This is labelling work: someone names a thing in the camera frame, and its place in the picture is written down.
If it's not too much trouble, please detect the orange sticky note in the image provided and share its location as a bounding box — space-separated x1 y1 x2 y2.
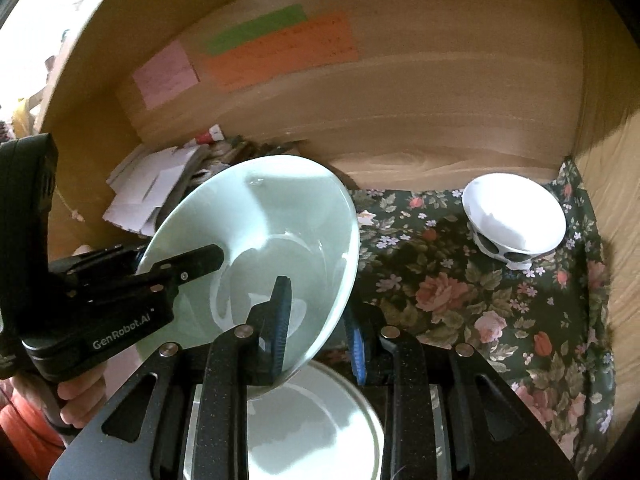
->
204 10 362 94

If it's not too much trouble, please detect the pink sticky note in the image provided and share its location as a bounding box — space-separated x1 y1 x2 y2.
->
131 41 199 112

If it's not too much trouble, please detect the large white plate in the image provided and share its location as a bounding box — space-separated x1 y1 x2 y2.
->
247 359 387 480

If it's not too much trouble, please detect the hanging cord with bead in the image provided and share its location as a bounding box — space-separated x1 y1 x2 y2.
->
56 187 87 223

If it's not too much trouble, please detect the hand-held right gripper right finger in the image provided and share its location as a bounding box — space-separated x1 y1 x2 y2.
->
344 302 576 480

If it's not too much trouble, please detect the light green plate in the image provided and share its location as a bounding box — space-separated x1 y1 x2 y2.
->
136 154 362 402

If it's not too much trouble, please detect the green sticky note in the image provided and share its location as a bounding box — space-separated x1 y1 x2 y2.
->
203 3 309 57

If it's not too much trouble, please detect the dark floral tablecloth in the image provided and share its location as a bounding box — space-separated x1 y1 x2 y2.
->
317 159 617 463

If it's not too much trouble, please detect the white spotted bowl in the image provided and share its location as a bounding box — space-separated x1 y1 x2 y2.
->
461 172 567 272

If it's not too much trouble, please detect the stack of white papers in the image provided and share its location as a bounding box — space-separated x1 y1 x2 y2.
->
101 146 207 237

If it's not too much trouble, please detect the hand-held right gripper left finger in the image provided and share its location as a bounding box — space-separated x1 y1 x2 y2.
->
47 276 294 480

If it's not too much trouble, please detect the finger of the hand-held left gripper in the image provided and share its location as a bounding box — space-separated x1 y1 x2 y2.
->
149 243 225 287

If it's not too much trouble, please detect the person's left hand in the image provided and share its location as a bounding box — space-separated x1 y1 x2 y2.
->
56 361 109 429

